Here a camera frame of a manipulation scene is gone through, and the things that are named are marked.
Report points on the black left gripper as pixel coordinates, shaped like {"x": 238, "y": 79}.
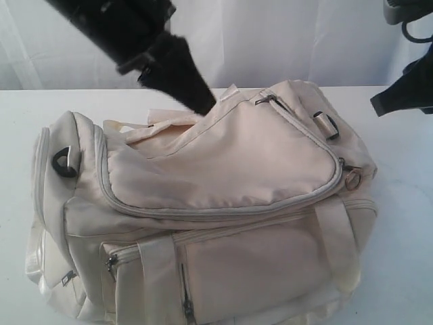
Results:
{"x": 123, "y": 32}

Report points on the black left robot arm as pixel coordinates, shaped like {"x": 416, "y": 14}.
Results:
{"x": 73, "y": 11}

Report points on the cream white duffel bag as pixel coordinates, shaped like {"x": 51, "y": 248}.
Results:
{"x": 256, "y": 213}

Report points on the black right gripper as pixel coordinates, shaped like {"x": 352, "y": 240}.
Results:
{"x": 412, "y": 91}

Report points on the white backdrop curtain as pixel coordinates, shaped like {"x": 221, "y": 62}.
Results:
{"x": 246, "y": 43}

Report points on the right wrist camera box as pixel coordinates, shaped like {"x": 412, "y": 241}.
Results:
{"x": 398, "y": 11}

